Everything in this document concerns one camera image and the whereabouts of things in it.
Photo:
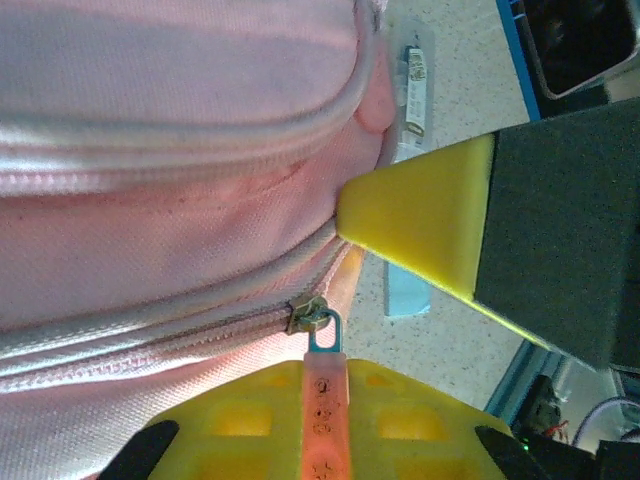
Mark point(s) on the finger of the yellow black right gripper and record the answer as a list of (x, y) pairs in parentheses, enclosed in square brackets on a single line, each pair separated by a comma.
[(425, 220)]

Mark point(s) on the pink student backpack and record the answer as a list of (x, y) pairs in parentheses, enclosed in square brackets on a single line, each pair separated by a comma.
[(150, 225)]

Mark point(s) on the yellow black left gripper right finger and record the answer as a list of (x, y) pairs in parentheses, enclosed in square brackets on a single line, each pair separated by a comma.
[(425, 450)]

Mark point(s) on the light blue eraser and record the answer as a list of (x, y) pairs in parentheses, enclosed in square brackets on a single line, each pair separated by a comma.
[(405, 295)]

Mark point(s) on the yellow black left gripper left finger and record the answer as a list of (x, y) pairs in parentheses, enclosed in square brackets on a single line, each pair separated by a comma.
[(200, 450)]

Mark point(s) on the clear plastic stationery bag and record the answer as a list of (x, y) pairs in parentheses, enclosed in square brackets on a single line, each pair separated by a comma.
[(415, 90)]

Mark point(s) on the pink rubber zipper pull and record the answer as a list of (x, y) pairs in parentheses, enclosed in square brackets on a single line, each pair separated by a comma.
[(325, 410)]

